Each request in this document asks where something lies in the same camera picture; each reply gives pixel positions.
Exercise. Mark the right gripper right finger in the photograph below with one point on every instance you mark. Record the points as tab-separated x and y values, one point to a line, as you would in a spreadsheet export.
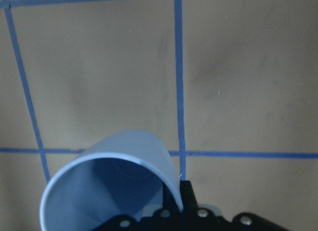
199	218

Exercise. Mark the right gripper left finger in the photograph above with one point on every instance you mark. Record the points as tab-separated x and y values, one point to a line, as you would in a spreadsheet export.
166	218

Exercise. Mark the blue cup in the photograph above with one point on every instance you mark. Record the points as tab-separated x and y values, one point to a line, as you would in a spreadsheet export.
122	174

